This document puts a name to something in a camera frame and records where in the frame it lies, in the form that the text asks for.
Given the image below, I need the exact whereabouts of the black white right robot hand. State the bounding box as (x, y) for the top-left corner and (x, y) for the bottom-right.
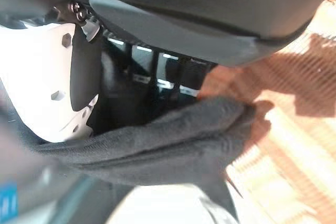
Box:
(0, 0), (336, 144)

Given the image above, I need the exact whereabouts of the black garment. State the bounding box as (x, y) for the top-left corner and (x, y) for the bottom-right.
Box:
(0, 95), (272, 222)

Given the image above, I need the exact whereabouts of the wicker laundry basket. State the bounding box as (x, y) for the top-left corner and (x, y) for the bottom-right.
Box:
(196, 0), (336, 224)

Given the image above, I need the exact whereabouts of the blue bordered info sticker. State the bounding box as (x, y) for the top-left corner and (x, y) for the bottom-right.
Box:
(0, 179), (19, 217)

